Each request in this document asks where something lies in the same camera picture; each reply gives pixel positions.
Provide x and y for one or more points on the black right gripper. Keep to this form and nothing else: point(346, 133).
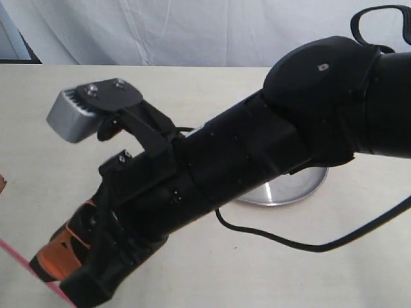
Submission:
point(108, 237)

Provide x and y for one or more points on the pink thin stick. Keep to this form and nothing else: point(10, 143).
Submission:
point(25, 264)

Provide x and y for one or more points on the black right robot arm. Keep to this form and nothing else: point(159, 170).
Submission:
point(319, 105)

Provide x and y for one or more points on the black framed white panel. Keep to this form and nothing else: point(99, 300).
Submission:
point(14, 48)

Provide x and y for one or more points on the white backdrop cloth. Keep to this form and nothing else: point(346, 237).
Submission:
point(192, 33)

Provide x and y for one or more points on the round silver metal plate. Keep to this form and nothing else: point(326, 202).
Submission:
point(287, 189)

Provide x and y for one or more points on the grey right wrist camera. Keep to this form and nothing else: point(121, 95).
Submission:
point(71, 118)

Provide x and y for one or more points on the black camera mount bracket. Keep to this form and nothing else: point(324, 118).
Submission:
point(120, 106)

